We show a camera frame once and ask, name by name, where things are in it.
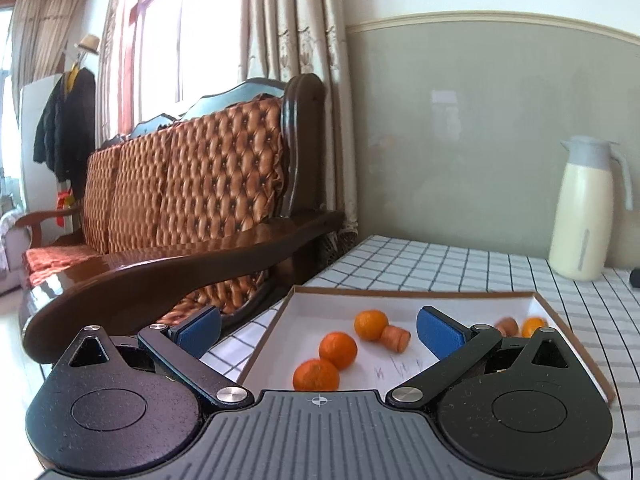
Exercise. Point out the red and yellow cloth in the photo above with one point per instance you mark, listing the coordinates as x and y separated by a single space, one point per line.
64 201

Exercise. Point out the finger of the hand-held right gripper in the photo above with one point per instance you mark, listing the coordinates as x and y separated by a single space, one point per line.
635 277

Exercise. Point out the window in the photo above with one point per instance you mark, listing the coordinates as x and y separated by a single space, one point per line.
200 35

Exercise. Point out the cream thermos jug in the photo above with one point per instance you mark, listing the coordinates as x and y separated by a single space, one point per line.
582 220

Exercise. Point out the straw hat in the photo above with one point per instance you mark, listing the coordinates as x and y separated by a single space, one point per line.
90 42

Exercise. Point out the white cabinet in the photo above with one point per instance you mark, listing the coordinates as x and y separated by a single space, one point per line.
30 160

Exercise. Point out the wooden sofa with orange cushions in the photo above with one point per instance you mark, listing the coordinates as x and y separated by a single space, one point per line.
215 170

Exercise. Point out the large orange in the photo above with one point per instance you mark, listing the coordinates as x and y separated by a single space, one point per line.
316 375

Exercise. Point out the carrot piece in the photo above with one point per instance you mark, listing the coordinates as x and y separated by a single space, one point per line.
396 337
507 326

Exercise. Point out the white checked tablecloth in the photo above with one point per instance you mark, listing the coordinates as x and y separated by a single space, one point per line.
425 265

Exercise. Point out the black hanging coat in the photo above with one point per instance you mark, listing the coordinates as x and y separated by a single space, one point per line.
65 120

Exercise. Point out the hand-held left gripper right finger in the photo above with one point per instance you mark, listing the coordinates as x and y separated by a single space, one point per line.
440 332

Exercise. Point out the beige patterned curtain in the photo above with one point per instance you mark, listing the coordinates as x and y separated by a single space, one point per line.
300 20

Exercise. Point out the beige plain curtain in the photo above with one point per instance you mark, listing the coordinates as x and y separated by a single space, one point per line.
45 30

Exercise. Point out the brown cardboard box tray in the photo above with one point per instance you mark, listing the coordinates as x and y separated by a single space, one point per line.
320 310

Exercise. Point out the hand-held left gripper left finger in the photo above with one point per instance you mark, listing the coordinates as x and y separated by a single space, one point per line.
200 332

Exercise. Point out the small orange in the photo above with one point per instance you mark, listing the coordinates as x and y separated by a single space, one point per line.
371 324
531 326
338 349

